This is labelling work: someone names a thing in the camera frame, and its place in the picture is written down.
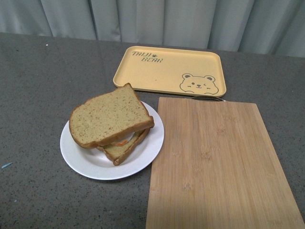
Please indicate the sandwich filling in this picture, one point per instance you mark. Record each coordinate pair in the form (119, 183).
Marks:
(122, 141)

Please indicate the bread slice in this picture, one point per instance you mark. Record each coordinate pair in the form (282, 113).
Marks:
(109, 117)
(118, 153)

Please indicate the white round plate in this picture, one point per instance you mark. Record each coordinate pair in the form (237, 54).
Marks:
(94, 164)

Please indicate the metal board hanging loop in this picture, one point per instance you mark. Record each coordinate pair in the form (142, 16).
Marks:
(208, 98)

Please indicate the yellow bear tray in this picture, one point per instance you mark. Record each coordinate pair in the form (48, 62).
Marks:
(171, 71)

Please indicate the bamboo cutting board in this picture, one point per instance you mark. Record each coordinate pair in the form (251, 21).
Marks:
(218, 169)

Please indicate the grey curtain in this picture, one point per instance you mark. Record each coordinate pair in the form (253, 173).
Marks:
(256, 26)

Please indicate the small blue scrap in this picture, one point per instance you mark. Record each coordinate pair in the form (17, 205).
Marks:
(6, 165)

